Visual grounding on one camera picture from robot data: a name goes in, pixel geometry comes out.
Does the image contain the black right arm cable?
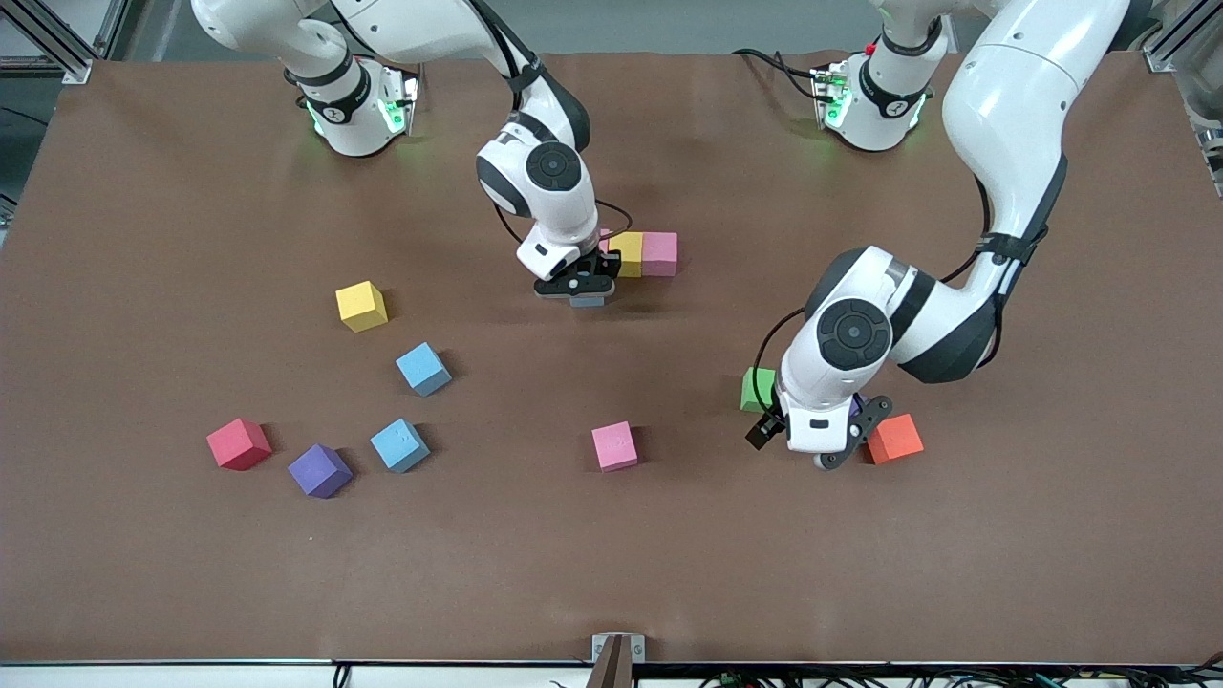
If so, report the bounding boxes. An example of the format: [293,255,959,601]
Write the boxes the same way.
[468,0,634,245]

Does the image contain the black base power cable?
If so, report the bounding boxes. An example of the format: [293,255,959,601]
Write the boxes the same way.
[731,46,828,102]

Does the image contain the aluminium frame profile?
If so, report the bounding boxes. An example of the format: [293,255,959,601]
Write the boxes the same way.
[93,0,146,60]
[1142,0,1223,75]
[0,0,95,85]

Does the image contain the red foam cube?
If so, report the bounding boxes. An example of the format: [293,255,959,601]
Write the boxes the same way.
[206,418,273,472]

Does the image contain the white table edge rail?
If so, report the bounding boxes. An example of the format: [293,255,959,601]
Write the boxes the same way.
[0,661,1223,688]

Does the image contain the base connector box green light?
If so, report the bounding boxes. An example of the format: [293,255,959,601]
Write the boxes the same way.
[377,72,421,140]
[810,62,853,130]

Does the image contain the black cable bundle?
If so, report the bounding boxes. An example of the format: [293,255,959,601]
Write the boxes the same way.
[696,653,1223,688]

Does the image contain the silver metal bracket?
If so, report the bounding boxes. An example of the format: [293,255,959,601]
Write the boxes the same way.
[590,633,647,664]

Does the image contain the brown table mat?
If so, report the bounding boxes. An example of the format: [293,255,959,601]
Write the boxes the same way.
[0,51,1223,667]

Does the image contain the orange foam cube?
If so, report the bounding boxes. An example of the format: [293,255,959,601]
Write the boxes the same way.
[865,414,926,466]

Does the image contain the green foam cube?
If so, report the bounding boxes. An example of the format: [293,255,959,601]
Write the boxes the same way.
[740,367,780,416]

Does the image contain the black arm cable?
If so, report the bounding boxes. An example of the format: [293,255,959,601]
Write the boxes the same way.
[468,0,634,245]
[750,172,1014,421]

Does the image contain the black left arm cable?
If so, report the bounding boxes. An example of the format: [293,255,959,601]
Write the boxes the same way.
[750,172,1014,421]

